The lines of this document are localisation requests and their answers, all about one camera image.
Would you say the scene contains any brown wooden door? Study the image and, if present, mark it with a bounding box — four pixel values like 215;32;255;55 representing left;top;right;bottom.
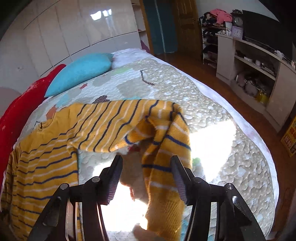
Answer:
172;0;202;61

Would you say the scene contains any patterned quilted bedspread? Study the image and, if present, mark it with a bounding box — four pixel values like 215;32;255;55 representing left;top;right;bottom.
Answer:
20;49;279;235

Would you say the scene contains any turquoise pillow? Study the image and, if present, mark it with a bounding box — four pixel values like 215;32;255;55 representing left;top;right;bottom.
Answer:
45;53;113;97

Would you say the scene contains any pink garment on rack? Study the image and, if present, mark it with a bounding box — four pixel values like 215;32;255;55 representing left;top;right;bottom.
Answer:
210;9;232;25

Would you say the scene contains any teal door curtain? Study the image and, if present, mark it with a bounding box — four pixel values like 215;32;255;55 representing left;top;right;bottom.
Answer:
143;0;178;55

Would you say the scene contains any yellow printed box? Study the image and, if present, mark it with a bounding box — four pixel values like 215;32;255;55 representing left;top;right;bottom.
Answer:
281;118;296;157

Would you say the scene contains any black television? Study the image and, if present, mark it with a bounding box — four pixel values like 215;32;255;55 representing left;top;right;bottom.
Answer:
242;10;292;59

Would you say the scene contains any white glossy wardrobe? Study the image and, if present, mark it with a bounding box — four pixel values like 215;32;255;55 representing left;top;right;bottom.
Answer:
1;1;141;92

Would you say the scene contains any yellow striped knit sweater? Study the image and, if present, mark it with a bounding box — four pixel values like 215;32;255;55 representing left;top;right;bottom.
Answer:
1;99;192;240

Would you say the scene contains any shoe rack with clutter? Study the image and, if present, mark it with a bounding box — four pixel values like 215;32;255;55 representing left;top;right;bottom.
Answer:
199;12;226;69

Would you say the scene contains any white tv cabinet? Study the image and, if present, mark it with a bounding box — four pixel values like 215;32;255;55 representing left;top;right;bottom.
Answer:
216;34;295;132

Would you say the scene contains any pink bed headboard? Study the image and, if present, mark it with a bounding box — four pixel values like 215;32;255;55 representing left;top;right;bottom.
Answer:
0;87;21;116

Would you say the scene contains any red blanket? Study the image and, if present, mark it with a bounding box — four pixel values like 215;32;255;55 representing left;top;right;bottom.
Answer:
0;64;66;180

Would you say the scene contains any round analog clock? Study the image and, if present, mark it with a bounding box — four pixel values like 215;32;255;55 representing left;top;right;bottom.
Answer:
232;16;243;27

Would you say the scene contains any purple desk clock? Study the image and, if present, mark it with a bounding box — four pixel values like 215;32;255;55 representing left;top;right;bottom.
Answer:
231;26;243;39

